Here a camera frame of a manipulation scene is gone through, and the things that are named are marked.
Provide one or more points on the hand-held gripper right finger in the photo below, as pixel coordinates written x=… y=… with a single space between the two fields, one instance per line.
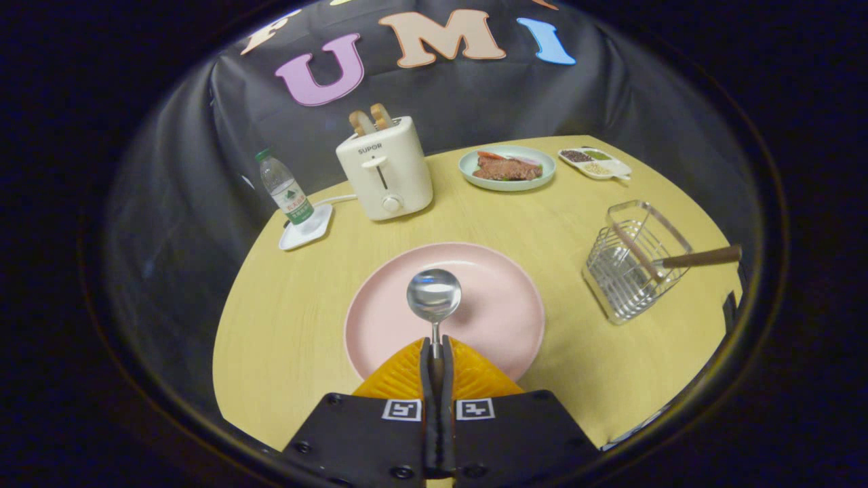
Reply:
x=451 y=434

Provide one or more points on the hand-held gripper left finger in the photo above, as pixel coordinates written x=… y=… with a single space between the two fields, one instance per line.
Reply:
x=426 y=434

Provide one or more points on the pink plate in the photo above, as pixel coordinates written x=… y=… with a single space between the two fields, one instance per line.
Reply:
x=502 y=305

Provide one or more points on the clear cutlery holder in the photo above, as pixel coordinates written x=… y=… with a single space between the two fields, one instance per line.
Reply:
x=624 y=285

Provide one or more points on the white square coaster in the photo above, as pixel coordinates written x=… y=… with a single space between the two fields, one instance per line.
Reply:
x=308 y=234

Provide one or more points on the pale green plate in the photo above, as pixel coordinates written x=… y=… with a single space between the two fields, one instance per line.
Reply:
x=508 y=186

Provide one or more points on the white toaster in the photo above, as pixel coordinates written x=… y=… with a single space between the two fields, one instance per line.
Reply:
x=400 y=169

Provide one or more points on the brown meat slice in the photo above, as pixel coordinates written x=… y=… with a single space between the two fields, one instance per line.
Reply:
x=508 y=169

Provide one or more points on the clear water bottle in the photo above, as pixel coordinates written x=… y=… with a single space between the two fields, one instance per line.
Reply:
x=285 y=190

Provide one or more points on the pink ham slice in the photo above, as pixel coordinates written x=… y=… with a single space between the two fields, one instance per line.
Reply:
x=525 y=160

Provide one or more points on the black table clamp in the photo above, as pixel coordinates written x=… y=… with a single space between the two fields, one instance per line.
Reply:
x=729 y=308

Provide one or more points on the white divided grain dish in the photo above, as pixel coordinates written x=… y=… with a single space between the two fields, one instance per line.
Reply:
x=614 y=166

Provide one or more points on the bread slice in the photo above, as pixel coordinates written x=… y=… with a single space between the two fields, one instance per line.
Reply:
x=361 y=123
x=382 y=116

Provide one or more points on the black backdrop cloth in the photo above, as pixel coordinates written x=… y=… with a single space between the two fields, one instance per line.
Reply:
x=610 y=88

